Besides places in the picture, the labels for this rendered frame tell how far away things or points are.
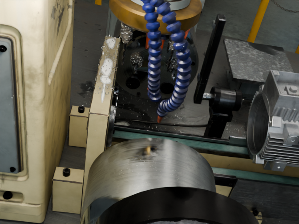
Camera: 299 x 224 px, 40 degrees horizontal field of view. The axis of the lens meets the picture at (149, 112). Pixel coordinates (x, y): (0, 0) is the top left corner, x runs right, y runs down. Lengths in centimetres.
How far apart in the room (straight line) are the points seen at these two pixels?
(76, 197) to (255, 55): 90
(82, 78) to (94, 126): 67
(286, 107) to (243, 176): 22
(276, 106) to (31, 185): 57
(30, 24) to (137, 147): 27
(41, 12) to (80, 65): 88
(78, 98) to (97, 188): 71
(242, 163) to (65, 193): 49
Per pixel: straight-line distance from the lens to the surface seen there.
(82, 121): 114
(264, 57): 160
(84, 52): 161
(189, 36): 113
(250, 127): 113
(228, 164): 116
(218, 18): 99
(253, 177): 109
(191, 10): 79
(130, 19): 76
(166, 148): 72
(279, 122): 97
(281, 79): 104
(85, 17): 186
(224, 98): 111
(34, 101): 76
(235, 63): 150
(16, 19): 68
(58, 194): 101
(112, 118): 92
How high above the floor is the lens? 166
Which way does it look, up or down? 39 degrees down
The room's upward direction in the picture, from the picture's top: 12 degrees clockwise
